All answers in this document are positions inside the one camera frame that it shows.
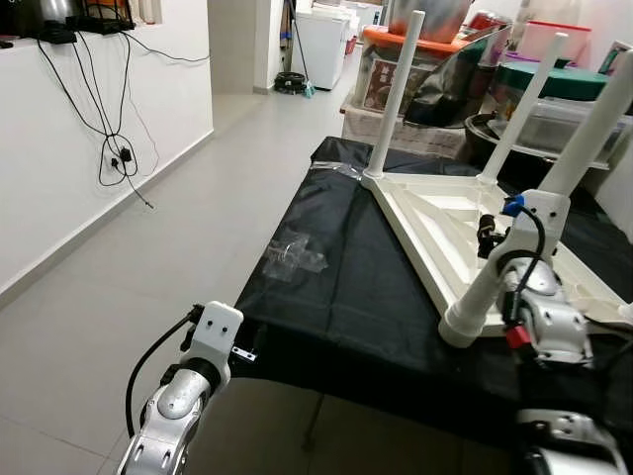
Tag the grey metal table leg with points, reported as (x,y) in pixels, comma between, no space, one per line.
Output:
(313,426)

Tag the steel cooking pot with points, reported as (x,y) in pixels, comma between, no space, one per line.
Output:
(440,15)

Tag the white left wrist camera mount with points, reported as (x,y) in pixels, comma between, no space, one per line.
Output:
(216,332)

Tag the framed picture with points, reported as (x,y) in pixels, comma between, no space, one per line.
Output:
(618,57)

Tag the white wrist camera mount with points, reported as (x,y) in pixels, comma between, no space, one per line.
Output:
(216,332)
(549,213)

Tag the clear tape strip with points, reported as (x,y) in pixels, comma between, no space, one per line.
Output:
(336,169)

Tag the clear plastic storage container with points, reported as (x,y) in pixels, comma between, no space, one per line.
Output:
(554,127)

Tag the black power plug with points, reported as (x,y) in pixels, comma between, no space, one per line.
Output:
(124,156)

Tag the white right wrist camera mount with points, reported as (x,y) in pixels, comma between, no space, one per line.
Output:
(549,213)

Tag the clear tape cross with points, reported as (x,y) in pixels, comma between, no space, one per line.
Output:
(294,257)

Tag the black tablecloth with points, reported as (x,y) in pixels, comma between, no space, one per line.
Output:
(346,336)

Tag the green pot lid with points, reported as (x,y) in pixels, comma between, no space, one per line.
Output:
(569,81)

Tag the shiny black bag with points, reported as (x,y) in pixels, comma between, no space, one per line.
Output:
(455,84)

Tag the black wok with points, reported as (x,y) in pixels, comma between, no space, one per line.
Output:
(485,139)

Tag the translucent pink plastic container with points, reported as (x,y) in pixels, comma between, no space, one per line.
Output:
(554,40)

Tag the white chest freezer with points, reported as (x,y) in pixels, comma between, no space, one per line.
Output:
(321,49)

